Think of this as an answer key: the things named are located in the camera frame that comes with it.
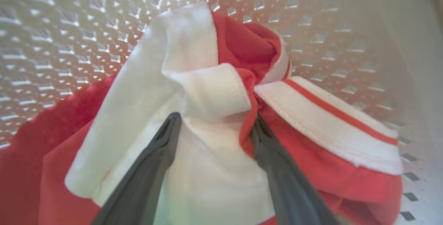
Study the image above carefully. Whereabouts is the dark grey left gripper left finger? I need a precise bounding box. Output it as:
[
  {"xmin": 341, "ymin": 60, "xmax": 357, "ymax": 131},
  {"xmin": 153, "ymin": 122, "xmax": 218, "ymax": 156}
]
[{"xmin": 92, "ymin": 112, "xmax": 182, "ymax": 225}]

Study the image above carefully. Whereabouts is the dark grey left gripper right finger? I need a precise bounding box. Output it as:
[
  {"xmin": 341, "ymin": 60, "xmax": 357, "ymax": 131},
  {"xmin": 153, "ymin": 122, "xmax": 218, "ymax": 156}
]
[{"xmin": 251, "ymin": 114, "xmax": 341, "ymax": 225}]

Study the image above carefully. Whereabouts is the white perforated laundry basket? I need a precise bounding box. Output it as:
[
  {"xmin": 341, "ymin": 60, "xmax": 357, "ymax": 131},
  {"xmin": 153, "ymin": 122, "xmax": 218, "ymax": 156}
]
[{"xmin": 0, "ymin": 0, "xmax": 443, "ymax": 225}]

